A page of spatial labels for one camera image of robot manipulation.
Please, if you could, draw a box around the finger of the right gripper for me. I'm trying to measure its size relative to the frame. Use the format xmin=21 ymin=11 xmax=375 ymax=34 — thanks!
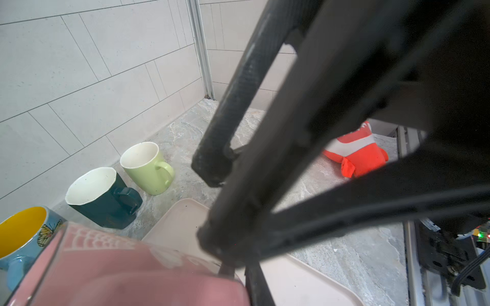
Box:
xmin=191 ymin=1 xmax=323 ymax=187

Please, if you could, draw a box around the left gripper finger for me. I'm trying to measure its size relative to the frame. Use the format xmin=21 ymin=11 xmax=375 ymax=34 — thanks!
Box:
xmin=245 ymin=262 xmax=275 ymax=306

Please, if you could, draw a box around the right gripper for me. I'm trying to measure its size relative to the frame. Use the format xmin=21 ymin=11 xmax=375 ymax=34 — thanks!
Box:
xmin=198 ymin=1 xmax=489 ymax=267

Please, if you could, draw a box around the light green mug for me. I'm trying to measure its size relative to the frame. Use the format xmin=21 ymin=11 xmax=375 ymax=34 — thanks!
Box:
xmin=119 ymin=142 xmax=176 ymax=196

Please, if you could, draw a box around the dark green mug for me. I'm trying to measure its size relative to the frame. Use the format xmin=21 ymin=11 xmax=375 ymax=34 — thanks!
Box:
xmin=65 ymin=167 xmax=143 ymax=230

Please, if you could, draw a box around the pink glass mug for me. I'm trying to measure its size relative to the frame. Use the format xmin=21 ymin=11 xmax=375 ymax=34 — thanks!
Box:
xmin=6 ymin=223 xmax=250 ymax=305

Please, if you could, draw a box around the iridescent blue butterfly mug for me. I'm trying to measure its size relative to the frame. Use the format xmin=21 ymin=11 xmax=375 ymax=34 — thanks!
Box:
xmin=1 ymin=206 xmax=66 ymax=291

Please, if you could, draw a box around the beige plastic tray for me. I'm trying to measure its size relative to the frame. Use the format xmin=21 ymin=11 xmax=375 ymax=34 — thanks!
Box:
xmin=143 ymin=198 xmax=364 ymax=305

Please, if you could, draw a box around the red shark plush toy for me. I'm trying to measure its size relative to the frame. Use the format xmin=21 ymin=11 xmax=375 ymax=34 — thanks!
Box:
xmin=322 ymin=121 xmax=389 ymax=179

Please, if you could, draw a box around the aluminium rail frame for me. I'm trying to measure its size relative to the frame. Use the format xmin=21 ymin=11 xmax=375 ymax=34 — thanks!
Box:
xmin=396 ymin=125 xmax=490 ymax=306

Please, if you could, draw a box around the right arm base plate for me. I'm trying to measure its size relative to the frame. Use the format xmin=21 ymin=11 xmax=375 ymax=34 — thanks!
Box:
xmin=415 ymin=214 xmax=489 ymax=284

